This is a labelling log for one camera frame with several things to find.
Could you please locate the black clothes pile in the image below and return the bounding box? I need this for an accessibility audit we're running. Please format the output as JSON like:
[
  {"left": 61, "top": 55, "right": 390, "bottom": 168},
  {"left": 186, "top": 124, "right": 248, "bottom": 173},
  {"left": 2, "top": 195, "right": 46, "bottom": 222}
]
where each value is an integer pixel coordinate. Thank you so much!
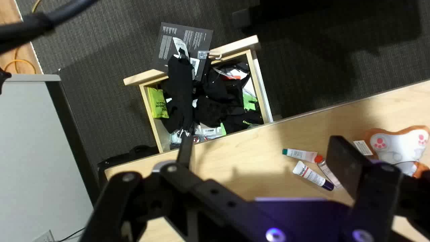
[{"left": 161, "top": 54, "right": 264, "bottom": 136}]

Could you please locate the open light wooden drawer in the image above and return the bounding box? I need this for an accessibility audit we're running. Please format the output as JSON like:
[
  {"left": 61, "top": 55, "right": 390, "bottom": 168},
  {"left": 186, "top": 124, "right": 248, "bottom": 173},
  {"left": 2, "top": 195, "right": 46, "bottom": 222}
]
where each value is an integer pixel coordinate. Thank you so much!
[{"left": 122, "top": 33, "right": 275, "bottom": 154}]

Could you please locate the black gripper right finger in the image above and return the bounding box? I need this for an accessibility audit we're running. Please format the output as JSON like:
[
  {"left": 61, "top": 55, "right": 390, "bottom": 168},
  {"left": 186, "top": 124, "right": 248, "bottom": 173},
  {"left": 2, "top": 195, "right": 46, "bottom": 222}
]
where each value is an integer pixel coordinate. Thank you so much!
[{"left": 325, "top": 134, "right": 430, "bottom": 242}]

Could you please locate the white tube dark cap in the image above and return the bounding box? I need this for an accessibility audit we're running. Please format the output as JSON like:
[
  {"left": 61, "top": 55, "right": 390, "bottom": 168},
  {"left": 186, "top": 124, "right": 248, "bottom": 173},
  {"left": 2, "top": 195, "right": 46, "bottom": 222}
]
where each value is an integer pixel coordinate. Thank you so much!
[{"left": 291, "top": 160, "right": 335, "bottom": 192}]

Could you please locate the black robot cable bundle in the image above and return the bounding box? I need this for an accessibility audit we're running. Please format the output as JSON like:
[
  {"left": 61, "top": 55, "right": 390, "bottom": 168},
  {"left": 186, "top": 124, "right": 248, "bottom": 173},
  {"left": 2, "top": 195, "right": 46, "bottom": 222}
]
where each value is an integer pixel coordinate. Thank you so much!
[{"left": 0, "top": 0, "right": 100, "bottom": 51}]

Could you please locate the green packet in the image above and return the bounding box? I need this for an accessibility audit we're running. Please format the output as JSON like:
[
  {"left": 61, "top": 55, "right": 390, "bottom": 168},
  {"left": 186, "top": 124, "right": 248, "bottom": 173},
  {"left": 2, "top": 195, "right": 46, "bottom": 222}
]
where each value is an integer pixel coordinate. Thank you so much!
[{"left": 145, "top": 86, "right": 170, "bottom": 121}]

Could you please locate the white tube teal cap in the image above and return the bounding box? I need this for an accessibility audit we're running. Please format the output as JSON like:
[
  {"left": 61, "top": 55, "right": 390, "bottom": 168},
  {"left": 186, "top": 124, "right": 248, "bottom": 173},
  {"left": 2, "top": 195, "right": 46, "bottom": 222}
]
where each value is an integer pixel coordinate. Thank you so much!
[{"left": 280, "top": 146, "right": 319, "bottom": 164}]

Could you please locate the grey white cabinet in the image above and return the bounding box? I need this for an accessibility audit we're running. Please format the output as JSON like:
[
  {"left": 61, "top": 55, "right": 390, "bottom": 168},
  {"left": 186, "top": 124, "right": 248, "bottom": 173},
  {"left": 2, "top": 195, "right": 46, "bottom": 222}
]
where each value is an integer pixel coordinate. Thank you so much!
[{"left": 0, "top": 72, "right": 96, "bottom": 242}]

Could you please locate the yellow cable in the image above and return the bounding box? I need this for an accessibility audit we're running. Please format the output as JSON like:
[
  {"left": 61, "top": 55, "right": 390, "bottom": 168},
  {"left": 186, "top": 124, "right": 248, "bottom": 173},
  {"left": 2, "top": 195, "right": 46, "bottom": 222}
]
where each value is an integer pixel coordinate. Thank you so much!
[{"left": 2, "top": 0, "right": 42, "bottom": 75}]

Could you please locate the black printed card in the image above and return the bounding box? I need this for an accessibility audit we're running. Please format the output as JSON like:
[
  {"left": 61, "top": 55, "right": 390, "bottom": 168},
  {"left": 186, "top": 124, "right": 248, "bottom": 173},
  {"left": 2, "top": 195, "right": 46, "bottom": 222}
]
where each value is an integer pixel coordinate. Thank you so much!
[{"left": 155, "top": 20, "right": 214, "bottom": 82}]

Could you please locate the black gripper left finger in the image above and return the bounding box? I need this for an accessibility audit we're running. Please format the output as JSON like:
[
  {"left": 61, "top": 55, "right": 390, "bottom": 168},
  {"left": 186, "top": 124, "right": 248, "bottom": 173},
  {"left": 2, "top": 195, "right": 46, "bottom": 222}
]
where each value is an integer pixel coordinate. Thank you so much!
[{"left": 79, "top": 133, "right": 269, "bottom": 242}]

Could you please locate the white tube red cap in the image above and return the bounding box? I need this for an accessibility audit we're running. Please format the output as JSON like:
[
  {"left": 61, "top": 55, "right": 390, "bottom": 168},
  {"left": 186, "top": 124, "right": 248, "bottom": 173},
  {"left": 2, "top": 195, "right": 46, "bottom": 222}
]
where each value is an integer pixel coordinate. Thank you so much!
[{"left": 312, "top": 153, "right": 343, "bottom": 191}]

